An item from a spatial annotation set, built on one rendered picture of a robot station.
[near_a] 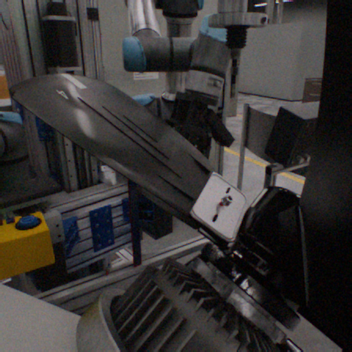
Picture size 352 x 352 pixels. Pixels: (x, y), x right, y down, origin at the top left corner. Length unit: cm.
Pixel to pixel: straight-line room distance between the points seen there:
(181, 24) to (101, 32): 119
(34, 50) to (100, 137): 86
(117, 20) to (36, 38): 115
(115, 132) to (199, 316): 22
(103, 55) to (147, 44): 151
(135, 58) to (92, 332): 54
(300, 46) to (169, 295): 1000
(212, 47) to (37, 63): 70
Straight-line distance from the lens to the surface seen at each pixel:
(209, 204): 37
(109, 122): 37
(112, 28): 225
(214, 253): 37
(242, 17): 38
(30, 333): 34
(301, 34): 1021
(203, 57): 63
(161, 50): 71
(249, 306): 35
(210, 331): 33
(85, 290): 87
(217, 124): 67
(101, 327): 35
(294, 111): 110
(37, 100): 34
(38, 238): 72
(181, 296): 34
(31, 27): 118
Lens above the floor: 142
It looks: 23 degrees down
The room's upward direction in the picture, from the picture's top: straight up
